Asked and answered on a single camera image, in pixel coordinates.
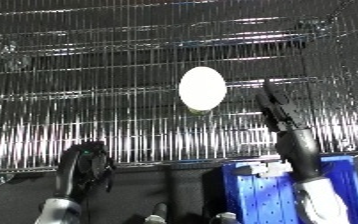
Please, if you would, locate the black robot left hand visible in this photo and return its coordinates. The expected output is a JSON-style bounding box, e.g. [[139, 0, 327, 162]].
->
[[52, 141, 119, 201]]

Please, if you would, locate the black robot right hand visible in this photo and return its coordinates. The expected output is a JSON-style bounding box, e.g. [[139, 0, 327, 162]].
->
[[253, 78, 325, 184]]

